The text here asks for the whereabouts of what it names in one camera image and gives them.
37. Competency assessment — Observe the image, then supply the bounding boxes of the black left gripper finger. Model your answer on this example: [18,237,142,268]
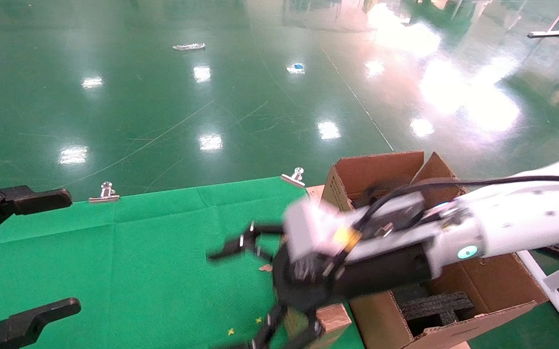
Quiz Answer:
[0,182,73,249]
[0,297,82,349]

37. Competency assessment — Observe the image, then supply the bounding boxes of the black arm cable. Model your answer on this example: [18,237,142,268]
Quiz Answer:
[352,175,559,234]

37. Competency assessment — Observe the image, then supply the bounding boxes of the large open cardboard carton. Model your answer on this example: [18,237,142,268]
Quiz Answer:
[320,150,549,349]

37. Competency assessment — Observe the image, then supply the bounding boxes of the white pipe frame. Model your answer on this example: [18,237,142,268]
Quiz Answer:
[517,250,559,347]

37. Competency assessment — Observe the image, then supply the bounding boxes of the black foam insert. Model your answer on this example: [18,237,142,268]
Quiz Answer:
[350,187,383,206]
[399,291,475,337]

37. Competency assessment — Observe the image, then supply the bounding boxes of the green table cloth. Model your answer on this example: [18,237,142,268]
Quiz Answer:
[0,175,365,349]

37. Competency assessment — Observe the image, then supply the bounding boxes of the small brown cardboard box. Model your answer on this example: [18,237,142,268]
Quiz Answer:
[284,303,352,349]

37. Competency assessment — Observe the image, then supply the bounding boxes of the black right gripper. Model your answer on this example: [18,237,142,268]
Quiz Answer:
[214,242,432,349]

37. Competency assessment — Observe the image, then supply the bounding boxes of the silver binder clip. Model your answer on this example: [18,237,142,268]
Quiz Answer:
[281,167,306,188]
[89,181,120,203]

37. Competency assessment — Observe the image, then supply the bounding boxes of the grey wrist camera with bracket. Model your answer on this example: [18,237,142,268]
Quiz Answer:
[283,191,440,266]

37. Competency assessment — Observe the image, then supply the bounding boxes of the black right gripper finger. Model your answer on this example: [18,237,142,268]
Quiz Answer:
[207,222,285,263]

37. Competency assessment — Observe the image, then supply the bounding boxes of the white stand base with pole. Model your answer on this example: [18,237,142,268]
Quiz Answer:
[527,0,559,38]

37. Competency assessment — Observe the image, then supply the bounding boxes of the black plastic grid tray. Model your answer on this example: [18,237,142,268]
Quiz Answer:
[535,241,559,260]

